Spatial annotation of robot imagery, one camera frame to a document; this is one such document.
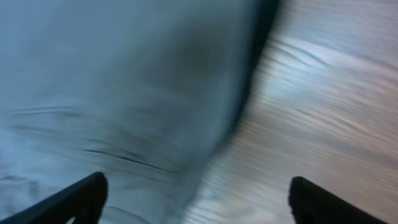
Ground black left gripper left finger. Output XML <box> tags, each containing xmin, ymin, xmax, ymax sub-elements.
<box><xmin>1</xmin><ymin>172</ymin><xmax>108</xmax><ymax>224</ymax></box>

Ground grey shorts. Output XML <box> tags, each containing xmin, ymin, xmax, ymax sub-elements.
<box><xmin>1</xmin><ymin>0</ymin><xmax>280</xmax><ymax>223</ymax></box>

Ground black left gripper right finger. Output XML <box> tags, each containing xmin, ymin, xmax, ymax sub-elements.
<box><xmin>289</xmin><ymin>176</ymin><xmax>387</xmax><ymax>224</ymax></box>

